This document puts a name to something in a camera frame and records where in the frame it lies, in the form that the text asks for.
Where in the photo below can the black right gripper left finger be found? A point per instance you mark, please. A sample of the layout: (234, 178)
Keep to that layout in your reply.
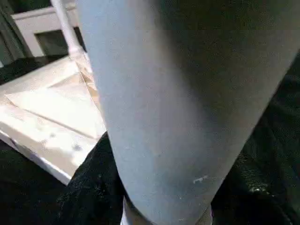
(93, 187)

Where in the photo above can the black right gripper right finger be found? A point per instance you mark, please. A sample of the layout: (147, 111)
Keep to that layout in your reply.
(257, 194)

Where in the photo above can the white plastic table top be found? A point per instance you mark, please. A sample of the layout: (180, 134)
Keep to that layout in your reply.
(47, 105)

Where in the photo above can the white plastic table leg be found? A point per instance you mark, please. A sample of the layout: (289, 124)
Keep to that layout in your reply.
(65, 28)
(175, 93)

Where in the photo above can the black work mat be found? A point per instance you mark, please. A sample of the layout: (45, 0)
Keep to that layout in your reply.
(23, 187)

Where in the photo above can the white cabinet with glass doors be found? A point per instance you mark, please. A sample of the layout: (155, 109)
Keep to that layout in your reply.
(25, 21)

